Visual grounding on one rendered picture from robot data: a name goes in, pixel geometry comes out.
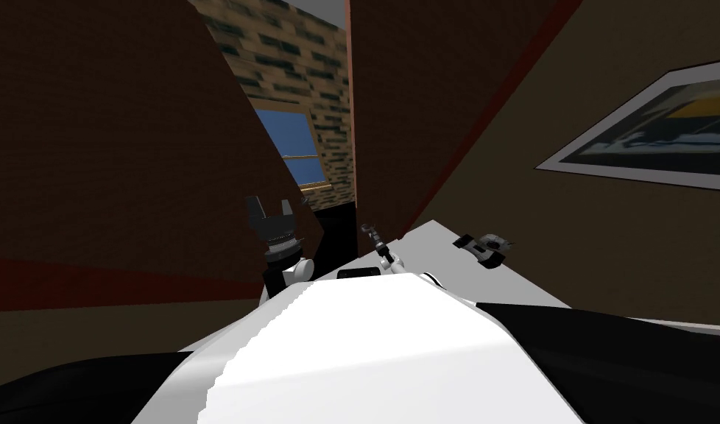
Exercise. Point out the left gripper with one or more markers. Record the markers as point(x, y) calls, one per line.
point(274, 227)

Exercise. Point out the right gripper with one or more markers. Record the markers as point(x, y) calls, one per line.
point(463, 242)

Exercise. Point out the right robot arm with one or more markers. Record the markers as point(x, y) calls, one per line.
point(631, 377)

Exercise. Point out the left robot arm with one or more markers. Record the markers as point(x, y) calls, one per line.
point(276, 280)

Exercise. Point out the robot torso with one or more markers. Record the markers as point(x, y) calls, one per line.
point(366, 353)

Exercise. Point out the brown door leaf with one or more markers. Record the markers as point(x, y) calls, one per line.
point(430, 88)

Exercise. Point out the blue window with wooden frame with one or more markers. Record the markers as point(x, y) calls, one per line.
point(295, 141)

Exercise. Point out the white framed wall picture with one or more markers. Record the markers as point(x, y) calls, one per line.
point(666, 135)

